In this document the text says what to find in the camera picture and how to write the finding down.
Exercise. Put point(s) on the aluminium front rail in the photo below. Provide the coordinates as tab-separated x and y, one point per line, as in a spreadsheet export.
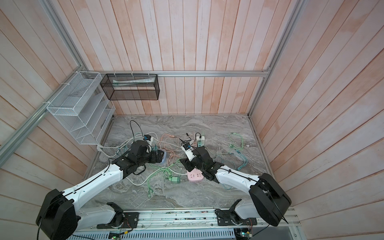
184	222

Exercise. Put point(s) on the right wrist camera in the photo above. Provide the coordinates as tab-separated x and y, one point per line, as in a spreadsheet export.
188	150

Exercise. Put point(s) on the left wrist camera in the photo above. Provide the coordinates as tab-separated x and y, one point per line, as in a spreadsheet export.
149	139

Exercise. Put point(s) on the white power strip cube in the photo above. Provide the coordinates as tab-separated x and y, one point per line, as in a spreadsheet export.
200	140

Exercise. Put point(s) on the white wire mesh shelf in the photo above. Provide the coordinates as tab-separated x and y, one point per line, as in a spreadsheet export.
82	112

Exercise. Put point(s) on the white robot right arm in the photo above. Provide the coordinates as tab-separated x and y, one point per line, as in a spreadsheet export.
269	200

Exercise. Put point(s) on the pink power strip cube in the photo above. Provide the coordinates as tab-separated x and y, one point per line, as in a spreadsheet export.
195	176

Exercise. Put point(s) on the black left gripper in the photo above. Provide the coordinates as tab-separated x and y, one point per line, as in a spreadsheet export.
154	159

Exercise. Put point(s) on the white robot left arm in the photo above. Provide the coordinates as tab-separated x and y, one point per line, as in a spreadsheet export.
61	214

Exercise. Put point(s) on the black mesh wall basket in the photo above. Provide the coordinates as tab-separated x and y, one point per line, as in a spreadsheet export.
124	87

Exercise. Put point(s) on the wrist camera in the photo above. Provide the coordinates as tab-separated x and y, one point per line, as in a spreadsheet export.
188	150
149	139

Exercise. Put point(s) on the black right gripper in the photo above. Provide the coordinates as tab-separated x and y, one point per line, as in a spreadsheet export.
187	164

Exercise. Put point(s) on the blue power strip cube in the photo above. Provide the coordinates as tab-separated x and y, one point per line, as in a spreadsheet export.
164	159

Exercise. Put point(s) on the light green USB charger plug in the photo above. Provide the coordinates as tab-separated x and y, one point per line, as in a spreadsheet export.
175	180

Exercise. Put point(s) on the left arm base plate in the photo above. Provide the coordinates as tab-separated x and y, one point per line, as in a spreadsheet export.
121	219

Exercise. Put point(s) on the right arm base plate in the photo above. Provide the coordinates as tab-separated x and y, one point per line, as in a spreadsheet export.
231	218

